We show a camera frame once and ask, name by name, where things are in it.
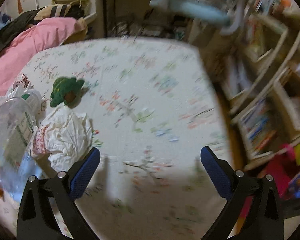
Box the green knitted toy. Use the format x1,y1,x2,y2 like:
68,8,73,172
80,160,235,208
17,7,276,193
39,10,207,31
50,77,85,107

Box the floral white tablecloth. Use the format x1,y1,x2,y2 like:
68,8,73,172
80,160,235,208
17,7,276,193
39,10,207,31
0,36,235,240

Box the striped beige cloth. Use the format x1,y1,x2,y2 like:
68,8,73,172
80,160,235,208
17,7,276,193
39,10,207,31
33,4,84,24

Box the black jacket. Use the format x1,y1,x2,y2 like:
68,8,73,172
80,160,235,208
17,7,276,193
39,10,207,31
0,8,42,54

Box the red fabric bag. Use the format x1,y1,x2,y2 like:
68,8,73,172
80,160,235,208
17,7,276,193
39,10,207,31
239,143,297,221

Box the white bookshelf rack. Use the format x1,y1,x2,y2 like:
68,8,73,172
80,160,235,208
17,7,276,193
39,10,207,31
221,0,300,170

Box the pink duvet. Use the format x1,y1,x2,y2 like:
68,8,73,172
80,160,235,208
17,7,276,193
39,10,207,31
0,17,88,96

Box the white paper bag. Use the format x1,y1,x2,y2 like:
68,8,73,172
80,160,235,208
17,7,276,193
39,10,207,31
30,104,93,172

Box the blue grey desk chair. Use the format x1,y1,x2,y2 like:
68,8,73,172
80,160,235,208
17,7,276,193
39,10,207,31
149,0,249,36

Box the clear plastic bottle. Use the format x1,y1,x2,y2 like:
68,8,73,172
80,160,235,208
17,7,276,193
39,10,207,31
0,89,42,202

